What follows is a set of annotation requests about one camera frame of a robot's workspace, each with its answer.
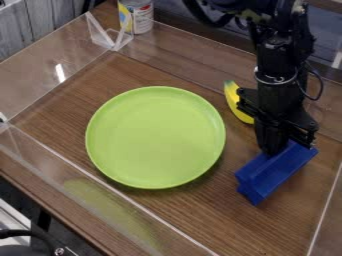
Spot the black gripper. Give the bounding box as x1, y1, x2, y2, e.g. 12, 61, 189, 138
236, 79, 318, 156

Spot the blue block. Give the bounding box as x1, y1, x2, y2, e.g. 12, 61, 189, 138
235, 141, 318, 206

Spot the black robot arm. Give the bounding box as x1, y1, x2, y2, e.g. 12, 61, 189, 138
181, 0, 320, 155

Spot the green round plate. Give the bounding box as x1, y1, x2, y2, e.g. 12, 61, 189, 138
85, 86, 225, 189

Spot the yellow toy banana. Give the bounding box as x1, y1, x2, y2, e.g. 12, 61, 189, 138
223, 80, 254, 125

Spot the white yellow can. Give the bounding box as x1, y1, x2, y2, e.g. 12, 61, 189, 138
117, 0, 153, 34

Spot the clear acrylic enclosure wall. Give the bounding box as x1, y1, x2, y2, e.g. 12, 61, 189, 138
0, 13, 219, 256

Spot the black cable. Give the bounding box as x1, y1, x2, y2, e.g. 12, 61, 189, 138
0, 228, 57, 256

